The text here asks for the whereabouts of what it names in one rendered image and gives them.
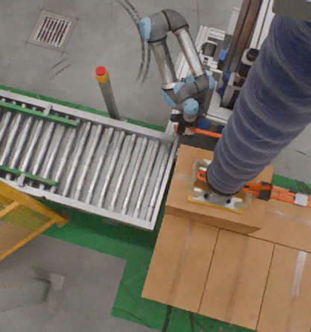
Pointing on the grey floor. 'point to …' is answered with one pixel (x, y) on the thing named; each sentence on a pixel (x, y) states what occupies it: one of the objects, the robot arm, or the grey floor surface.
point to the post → (108, 95)
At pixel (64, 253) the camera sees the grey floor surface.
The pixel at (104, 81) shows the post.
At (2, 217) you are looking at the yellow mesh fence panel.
